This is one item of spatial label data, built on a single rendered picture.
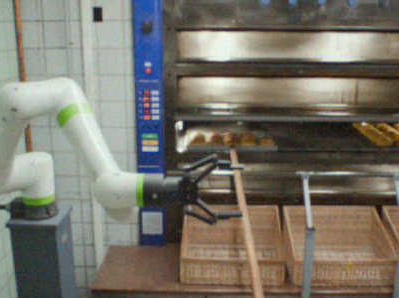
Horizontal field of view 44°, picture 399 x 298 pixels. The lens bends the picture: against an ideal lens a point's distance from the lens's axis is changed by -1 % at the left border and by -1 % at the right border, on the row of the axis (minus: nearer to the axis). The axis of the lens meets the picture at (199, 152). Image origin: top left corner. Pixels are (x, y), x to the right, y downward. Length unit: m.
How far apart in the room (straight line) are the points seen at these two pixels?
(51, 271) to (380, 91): 2.02
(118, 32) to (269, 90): 0.92
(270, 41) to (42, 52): 1.30
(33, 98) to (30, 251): 0.69
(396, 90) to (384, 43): 0.28
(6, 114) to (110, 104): 1.41
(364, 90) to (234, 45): 0.79
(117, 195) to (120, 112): 1.62
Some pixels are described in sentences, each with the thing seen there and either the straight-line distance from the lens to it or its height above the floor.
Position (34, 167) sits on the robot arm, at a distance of 1.93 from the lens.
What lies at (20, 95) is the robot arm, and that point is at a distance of 1.58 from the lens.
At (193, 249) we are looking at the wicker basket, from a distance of 3.05.
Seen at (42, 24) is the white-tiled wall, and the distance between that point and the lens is 2.99.
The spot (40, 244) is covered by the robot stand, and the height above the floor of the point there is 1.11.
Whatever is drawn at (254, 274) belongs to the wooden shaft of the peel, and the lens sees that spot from 1.58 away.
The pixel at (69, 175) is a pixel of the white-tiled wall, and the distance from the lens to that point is 3.10.
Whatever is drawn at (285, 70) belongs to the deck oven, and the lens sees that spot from 2.88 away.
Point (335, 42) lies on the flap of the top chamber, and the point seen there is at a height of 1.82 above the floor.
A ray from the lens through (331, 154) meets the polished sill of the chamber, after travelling 3.02.
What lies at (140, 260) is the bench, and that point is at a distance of 2.97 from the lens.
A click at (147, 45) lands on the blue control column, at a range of 2.83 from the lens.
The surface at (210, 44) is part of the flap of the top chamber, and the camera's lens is 2.84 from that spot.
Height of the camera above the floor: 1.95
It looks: 15 degrees down
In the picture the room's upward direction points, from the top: straight up
